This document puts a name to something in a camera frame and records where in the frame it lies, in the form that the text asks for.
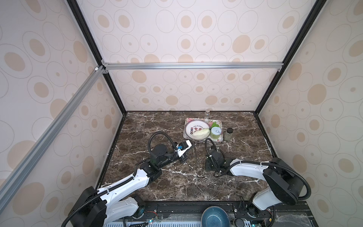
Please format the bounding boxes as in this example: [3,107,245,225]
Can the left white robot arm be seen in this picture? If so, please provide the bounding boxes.
[62,140,194,227]

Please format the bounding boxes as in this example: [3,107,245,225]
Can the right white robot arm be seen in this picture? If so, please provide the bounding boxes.
[206,146,312,217]

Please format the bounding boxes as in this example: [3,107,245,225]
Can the green herb spice jar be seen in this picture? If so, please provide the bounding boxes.
[224,128,233,142]

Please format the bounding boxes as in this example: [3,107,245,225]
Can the green labelled tin can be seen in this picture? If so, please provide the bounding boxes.
[210,126,222,141]

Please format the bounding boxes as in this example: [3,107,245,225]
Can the white round plate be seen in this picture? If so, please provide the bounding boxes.
[184,120,210,141]

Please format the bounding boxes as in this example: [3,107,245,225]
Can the pale napa cabbage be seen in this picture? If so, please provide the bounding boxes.
[192,128,210,140]

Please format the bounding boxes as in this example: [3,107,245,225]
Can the green plastic leaf vegetable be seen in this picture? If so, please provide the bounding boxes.
[210,122,220,129]

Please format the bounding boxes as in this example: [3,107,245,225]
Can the floral rectangular tray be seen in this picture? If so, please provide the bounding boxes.
[183,118,223,142]

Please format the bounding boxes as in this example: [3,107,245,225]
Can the clear glass shaker bottle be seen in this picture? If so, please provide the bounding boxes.
[205,109,210,119]

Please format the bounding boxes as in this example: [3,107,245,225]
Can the blue ceramic bowl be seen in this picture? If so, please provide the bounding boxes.
[201,206,230,227]

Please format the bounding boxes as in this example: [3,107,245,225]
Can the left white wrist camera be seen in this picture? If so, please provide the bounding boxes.
[177,140,192,158]

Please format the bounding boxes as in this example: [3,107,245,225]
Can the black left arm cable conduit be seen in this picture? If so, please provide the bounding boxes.
[147,131,179,155]

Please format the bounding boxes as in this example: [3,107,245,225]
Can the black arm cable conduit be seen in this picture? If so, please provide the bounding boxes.
[205,138,312,201]
[147,131,179,155]

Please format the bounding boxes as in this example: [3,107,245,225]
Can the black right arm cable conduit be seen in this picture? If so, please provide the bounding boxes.
[205,138,312,201]

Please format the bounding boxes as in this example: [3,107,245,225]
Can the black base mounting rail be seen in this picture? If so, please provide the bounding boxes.
[127,201,315,224]

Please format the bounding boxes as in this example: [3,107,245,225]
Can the horizontal aluminium frame rail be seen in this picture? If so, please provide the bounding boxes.
[105,61,284,70]

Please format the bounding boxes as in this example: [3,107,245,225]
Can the black vertical left corner post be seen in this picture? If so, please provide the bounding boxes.
[67,0,127,115]

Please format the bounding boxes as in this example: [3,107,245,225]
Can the black vertical corner post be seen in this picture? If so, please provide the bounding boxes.
[67,0,127,115]
[255,0,327,117]

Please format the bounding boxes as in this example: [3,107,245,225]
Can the side aluminium frame rail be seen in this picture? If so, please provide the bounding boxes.
[1,65,105,212]

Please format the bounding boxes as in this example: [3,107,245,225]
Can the black vertical right corner post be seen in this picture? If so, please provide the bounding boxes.
[255,0,327,117]

